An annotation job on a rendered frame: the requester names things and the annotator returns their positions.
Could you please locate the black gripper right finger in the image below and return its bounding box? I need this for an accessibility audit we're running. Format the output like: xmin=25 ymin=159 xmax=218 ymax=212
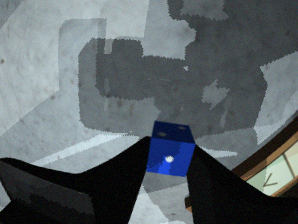
xmin=186 ymin=145 xmax=298 ymax=224

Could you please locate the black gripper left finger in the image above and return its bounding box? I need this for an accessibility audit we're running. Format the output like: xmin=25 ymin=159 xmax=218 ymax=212
xmin=0 ymin=137 xmax=150 ymax=224

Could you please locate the blue die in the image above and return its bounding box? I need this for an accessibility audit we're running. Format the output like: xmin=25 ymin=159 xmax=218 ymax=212
xmin=148 ymin=121 xmax=196 ymax=177

